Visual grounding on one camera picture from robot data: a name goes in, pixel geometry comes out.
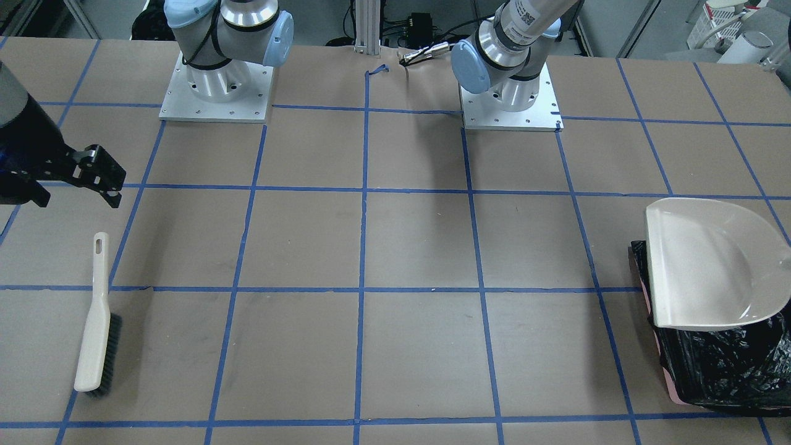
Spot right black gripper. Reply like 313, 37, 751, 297
1, 94, 127, 209

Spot white hand brush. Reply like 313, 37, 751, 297
74, 232, 122, 398

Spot white plastic dustpan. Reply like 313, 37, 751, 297
645, 197, 790, 331

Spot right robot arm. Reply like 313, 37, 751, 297
1, 1, 294, 208

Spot black bag lined bin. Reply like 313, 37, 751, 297
629, 240, 791, 416

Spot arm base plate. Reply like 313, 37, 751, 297
159, 53, 276, 124
459, 63, 564, 132

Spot aluminium frame post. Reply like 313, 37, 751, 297
353, 0, 383, 57

